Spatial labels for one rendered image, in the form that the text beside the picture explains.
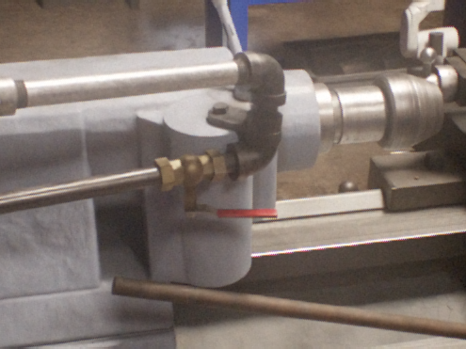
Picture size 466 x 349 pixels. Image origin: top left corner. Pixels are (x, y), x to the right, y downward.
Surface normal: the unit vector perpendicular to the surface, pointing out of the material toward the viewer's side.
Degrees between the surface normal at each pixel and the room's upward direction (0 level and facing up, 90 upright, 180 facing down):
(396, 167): 0
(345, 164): 0
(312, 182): 0
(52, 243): 70
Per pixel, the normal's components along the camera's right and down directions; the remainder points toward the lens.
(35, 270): 0.18, 0.11
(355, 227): 0.00, -0.86
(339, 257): 0.19, 0.50
